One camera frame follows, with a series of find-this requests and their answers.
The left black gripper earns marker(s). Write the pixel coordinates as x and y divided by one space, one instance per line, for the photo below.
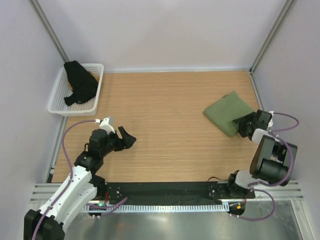
127 139

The aluminium frame rail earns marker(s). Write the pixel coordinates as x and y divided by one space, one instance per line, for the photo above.
43 191

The white plastic basket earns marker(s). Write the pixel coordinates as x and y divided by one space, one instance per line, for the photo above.
61 89

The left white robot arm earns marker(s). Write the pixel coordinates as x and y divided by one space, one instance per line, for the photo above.
51 221

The green tank top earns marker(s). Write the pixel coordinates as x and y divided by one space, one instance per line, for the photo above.
225 110

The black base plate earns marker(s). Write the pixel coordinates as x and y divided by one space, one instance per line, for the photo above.
215 190

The slotted grey cable duct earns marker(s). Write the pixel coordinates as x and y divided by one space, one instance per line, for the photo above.
123 209

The black tank top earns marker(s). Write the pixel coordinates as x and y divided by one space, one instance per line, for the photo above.
83 84

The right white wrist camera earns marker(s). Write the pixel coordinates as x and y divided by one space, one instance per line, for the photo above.
271 122

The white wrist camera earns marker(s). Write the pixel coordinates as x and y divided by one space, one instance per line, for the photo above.
271 122
106 125

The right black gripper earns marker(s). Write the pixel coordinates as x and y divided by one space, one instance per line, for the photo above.
242 120

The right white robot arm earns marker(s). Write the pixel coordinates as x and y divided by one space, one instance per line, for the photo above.
273 162

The orange garment in basket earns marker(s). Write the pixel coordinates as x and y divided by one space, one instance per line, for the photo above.
96 77

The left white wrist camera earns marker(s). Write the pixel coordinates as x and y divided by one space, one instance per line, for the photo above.
106 125

